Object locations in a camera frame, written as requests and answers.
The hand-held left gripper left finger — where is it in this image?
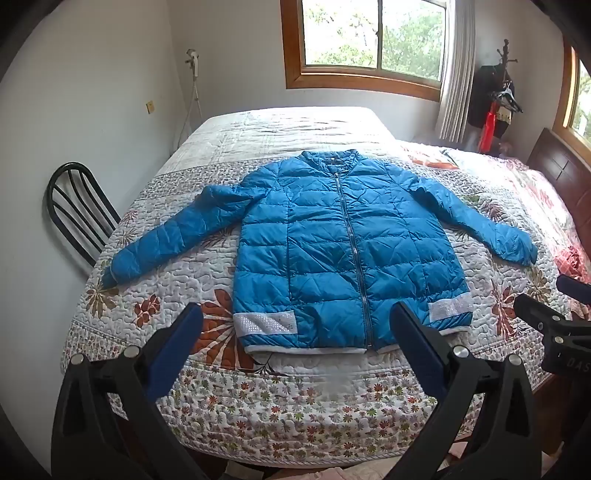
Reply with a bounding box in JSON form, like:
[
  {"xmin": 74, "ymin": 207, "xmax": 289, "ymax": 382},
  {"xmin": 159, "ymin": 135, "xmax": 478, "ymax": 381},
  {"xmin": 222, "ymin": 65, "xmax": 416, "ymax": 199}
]
[{"xmin": 51, "ymin": 302, "xmax": 227, "ymax": 480}]

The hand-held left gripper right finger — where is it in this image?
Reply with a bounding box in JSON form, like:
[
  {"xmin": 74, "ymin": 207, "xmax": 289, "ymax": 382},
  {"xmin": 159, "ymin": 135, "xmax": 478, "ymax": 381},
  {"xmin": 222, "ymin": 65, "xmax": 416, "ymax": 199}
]
[{"xmin": 389, "ymin": 301, "xmax": 542, "ymax": 480}]

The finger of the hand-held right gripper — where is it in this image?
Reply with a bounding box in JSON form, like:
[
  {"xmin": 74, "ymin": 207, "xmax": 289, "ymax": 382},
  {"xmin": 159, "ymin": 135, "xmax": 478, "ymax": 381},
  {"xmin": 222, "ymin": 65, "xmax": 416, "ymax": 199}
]
[
  {"xmin": 556, "ymin": 274, "xmax": 591, "ymax": 297},
  {"xmin": 514, "ymin": 294, "xmax": 571, "ymax": 335}
]

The blue puffer jacket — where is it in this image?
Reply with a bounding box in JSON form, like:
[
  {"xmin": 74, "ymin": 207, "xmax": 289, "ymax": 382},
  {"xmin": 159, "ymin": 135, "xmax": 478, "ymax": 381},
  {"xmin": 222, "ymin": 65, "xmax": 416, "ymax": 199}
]
[{"xmin": 102, "ymin": 148, "xmax": 539, "ymax": 356}]

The black clothes hanger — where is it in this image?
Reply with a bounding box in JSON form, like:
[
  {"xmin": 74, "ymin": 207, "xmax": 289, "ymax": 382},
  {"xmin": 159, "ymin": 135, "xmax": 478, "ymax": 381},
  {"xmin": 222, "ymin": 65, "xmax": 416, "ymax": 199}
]
[{"xmin": 492, "ymin": 88, "xmax": 525, "ymax": 114}]

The floral quilted bedspread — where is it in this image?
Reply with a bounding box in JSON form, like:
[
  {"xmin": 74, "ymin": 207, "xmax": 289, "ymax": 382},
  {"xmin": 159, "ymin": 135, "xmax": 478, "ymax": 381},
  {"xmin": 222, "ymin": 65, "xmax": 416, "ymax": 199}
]
[{"xmin": 60, "ymin": 107, "xmax": 591, "ymax": 464}]

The dark wooden headboard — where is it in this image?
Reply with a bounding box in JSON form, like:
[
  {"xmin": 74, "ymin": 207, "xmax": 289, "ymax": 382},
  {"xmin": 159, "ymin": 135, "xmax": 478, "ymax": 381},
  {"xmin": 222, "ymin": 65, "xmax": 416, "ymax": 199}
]
[{"xmin": 526, "ymin": 128, "xmax": 591, "ymax": 222}]

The red hanging garment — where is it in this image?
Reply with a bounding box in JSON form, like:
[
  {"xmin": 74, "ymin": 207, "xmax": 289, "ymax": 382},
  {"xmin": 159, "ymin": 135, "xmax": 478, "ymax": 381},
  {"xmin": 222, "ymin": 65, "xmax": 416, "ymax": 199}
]
[{"xmin": 478, "ymin": 104, "xmax": 502, "ymax": 155}]

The narrow wooden framed window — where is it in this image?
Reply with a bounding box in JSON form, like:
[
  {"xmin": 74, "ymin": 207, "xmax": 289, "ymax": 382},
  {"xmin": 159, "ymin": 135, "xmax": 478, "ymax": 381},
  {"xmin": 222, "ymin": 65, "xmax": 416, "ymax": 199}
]
[{"xmin": 554, "ymin": 34, "xmax": 591, "ymax": 148}]

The black metal chair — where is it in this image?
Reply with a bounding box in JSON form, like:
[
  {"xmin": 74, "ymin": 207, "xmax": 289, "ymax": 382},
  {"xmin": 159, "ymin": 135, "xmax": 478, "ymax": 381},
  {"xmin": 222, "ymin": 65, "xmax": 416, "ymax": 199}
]
[{"xmin": 46, "ymin": 161, "xmax": 123, "ymax": 268}]

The dark wooden coat rack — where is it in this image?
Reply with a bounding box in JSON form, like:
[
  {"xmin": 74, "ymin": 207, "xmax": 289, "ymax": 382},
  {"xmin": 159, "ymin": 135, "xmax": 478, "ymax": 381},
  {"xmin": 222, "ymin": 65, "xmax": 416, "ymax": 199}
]
[{"xmin": 494, "ymin": 39, "xmax": 518, "ymax": 93}]

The white pleated curtain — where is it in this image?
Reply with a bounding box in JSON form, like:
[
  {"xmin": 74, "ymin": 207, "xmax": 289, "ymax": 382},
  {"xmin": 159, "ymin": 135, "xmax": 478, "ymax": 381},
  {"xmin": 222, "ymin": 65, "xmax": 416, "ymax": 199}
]
[{"xmin": 436, "ymin": 0, "xmax": 476, "ymax": 141}]

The white wall cable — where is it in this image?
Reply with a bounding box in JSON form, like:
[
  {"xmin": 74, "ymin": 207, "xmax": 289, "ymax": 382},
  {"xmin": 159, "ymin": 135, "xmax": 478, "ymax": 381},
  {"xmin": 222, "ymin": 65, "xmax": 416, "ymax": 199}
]
[{"xmin": 173, "ymin": 74, "xmax": 204, "ymax": 153}]

